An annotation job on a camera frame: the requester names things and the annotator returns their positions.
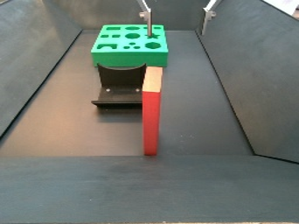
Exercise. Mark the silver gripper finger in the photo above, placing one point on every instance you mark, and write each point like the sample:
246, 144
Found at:
209, 14
146, 15

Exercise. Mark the red double-square block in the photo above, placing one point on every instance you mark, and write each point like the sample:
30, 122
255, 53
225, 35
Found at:
151, 108

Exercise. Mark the green foam shape board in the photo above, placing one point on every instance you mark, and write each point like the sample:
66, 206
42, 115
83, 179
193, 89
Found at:
123, 46

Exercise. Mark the black curved holder stand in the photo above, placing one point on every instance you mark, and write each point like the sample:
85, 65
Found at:
121, 86

